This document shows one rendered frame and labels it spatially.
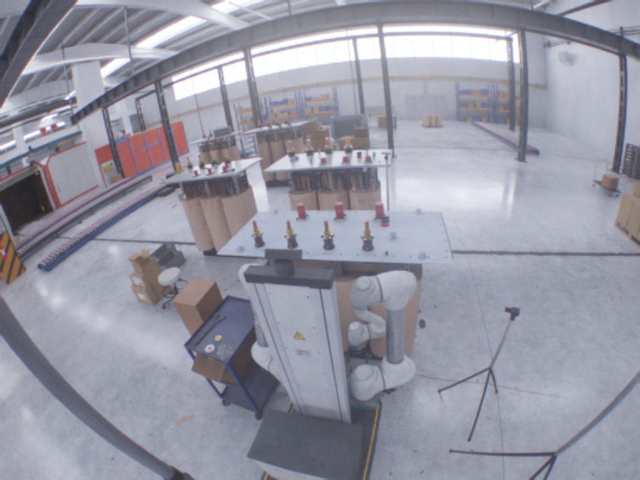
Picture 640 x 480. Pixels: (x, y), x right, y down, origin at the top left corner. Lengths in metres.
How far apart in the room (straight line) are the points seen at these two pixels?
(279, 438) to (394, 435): 1.15
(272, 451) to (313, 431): 0.25
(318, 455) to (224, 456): 1.26
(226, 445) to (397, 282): 2.06
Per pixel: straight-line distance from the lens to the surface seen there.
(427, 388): 2.76
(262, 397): 2.69
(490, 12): 10.35
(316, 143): 12.00
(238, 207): 4.25
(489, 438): 2.67
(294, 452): 1.63
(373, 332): 1.81
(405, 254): 1.83
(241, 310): 2.37
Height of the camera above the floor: 2.35
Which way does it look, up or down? 29 degrees down
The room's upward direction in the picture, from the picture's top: 8 degrees counter-clockwise
